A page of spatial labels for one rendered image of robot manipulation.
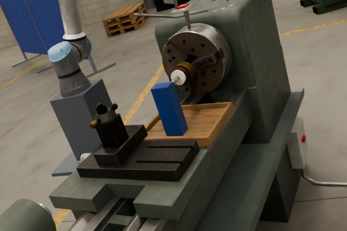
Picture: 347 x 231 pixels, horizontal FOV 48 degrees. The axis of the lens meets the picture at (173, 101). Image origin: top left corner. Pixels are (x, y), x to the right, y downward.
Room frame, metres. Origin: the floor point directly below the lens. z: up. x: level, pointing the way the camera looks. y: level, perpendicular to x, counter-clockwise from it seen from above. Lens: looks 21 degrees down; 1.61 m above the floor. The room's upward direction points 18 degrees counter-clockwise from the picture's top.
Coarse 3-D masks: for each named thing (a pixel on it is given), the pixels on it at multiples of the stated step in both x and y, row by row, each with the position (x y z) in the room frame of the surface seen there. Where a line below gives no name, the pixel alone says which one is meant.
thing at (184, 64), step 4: (180, 64) 1.62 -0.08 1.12; (184, 64) 1.62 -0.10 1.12; (188, 64) 1.63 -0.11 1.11; (176, 68) 1.61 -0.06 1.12; (180, 68) 1.60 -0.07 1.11; (184, 68) 1.61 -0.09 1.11; (188, 68) 1.61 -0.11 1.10; (192, 68) 1.62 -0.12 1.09; (184, 72) 1.58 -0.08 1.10; (188, 72) 1.60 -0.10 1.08; (192, 72) 1.62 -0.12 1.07; (188, 76) 1.59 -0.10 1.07; (192, 76) 1.63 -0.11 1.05
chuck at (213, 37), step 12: (180, 36) 1.73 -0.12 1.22; (192, 36) 1.69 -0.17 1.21; (204, 36) 1.66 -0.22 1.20; (216, 36) 1.70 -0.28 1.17; (180, 48) 1.74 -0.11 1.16; (192, 48) 1.70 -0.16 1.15; (204, 48) 1.67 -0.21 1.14; (216, 48) 1.64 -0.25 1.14; (168, 60) 1.78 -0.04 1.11; (228, 60) 1.68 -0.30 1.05; (168, 72) 1.79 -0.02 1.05; (204, 72) 1.69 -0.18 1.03; (216, 72) 1.66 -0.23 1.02; (204, 84) 1.70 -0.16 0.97; (216, 84) 1.66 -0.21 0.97
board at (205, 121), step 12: (192, 108) 1.66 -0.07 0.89; (204, 108) 1.62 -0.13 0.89; (216, 108) 1.58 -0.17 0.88; (228, 108) 1.51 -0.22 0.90; (156, 120) 1.66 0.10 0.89; (192, 120) 1.54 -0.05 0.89; (204, 120) 1.51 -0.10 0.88; (216, 120) 1.43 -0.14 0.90; (156, 132) 1.54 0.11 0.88; (192, 132) 1.43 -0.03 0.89; (204, 132) 1.40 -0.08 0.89; (216, 132) 1.37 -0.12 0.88; (204, 144) 1.32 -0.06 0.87
